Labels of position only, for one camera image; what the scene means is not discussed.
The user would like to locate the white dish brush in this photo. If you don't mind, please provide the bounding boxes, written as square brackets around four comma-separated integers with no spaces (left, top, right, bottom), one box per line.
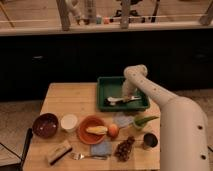
[104,96,140,106]

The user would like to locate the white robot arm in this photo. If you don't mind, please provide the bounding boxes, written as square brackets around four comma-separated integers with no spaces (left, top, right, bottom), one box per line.
[122,64,210,171]

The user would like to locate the green plastic tray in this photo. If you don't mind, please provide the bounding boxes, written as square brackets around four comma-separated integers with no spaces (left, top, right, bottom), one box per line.
[96,76,150,112]

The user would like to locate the light blue cloth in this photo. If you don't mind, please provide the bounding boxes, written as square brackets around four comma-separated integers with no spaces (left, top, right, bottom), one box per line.
[114,113,133,128]

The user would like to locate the green cup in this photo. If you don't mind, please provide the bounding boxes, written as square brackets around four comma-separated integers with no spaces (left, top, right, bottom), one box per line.
[132,115,145,130]

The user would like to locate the green aloe leaf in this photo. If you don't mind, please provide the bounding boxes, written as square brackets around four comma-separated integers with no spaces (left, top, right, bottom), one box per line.
[135,116,159,126]

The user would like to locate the orange apple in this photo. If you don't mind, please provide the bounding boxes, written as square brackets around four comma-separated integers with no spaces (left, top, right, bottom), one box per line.
[108,124,119,138]

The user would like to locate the yellow corn cob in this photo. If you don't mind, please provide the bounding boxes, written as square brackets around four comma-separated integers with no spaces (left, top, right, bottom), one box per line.
[86,126,108,135]

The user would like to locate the dark metal cup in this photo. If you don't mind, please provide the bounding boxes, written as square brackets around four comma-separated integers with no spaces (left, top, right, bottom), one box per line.
[142,133,158,150]

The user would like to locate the orange plate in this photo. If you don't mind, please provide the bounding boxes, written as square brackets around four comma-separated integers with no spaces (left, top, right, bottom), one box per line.
[77,115,108,145]

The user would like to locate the brown grape bunch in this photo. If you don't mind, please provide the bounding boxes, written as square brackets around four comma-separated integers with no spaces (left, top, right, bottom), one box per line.
[114,136,135,162]

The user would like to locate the blue sponge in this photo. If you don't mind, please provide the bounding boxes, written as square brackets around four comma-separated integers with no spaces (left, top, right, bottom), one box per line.
[90,141,112,156]

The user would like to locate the white cup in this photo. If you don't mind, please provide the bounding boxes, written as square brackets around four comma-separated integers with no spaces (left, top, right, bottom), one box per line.
[60,114,78,133]

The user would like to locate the silver fork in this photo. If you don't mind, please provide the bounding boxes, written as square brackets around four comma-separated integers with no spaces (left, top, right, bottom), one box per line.
[70,153,107,160]

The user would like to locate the wooden block eraser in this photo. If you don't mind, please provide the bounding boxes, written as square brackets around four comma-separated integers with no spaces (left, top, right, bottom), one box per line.
[46,140,72,165]

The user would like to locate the dark purple bowl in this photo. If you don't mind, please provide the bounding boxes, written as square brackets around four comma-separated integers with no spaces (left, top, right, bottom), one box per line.
[32,113,59,138]

